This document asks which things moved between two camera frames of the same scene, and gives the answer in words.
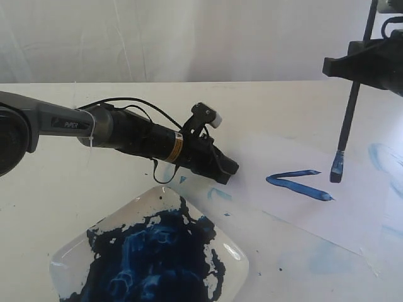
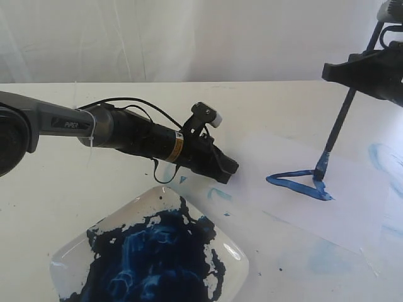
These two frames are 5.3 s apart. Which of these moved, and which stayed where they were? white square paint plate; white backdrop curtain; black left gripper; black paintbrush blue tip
Moved: black paintbrush blue tip
Stayed: black left gripper; white backdrop curtain; white square paint plate
